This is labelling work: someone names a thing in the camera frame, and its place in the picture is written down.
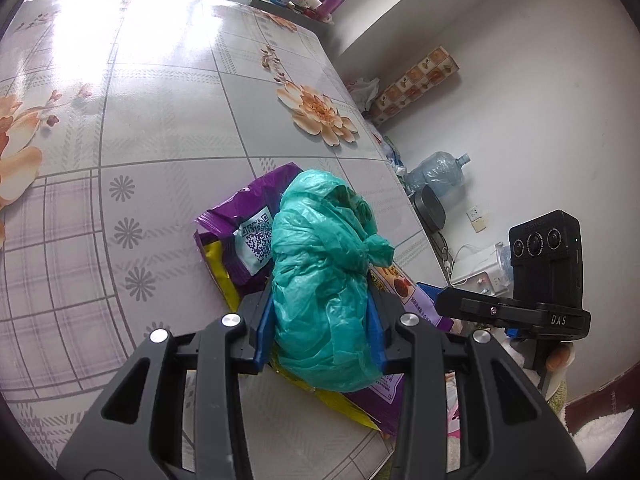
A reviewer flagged large clear water jug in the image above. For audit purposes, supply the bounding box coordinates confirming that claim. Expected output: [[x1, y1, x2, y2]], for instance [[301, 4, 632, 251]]
[[404, 151, 472, 196]]

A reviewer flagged white appliance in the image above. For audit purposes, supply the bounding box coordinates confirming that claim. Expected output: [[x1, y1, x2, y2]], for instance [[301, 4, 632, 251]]
[[450, 242, 511, 296]]

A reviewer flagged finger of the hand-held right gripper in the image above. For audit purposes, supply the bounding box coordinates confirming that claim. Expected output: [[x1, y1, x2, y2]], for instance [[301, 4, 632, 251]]
[[417, 282, 466, 320]]

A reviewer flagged tile patterned roll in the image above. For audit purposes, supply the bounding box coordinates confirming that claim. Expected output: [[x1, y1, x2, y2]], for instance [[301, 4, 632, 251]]
[[372, 46, 460, 123]]

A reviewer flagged white plastic bag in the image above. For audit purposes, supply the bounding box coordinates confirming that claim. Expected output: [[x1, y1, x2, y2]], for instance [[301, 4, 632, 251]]
[[347, 77, 383, 111]]

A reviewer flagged purple snack packet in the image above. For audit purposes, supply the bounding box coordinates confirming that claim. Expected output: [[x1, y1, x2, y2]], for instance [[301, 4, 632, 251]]
[[194, 162, 456, 433]]

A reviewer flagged green plastic bag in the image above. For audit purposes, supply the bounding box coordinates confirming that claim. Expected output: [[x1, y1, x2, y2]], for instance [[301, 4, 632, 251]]
[[270, 169, 396, 393]]

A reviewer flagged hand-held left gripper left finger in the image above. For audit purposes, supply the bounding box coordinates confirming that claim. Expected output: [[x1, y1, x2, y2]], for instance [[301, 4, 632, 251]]
[[56, 290, 276, 480]]

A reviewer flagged pile of floor packets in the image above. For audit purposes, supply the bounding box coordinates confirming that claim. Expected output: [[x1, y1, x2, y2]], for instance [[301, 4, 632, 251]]
[[370, 125, 408, 176]]

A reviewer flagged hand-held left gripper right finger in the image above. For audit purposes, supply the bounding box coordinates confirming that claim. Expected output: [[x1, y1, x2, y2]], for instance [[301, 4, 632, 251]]
[[367, 287, 586, 480]]

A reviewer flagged person's right hand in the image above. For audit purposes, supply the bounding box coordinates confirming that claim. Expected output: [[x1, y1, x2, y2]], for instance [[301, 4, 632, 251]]
[[546, 346, 573, 373]]

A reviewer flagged floral table cover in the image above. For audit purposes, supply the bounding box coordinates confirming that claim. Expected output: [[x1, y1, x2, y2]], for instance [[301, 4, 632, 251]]
[[0, 0, 451, 480]]

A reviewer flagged grey rice cooker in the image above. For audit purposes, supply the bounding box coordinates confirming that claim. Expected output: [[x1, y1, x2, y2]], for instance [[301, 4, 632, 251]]
[[411, 185, 448, 233]]

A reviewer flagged grey low cabinet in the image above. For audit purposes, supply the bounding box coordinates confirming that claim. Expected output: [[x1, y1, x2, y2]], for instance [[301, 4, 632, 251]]
[[207, 0, 341, 43]]

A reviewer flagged white power cable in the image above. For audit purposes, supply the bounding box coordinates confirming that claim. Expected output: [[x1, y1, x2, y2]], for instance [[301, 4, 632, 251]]
[[442, 244, 496, 271]]

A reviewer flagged wall socket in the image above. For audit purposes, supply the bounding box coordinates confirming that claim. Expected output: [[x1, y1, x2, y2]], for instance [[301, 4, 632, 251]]
[[466, 206, 491, 233]]

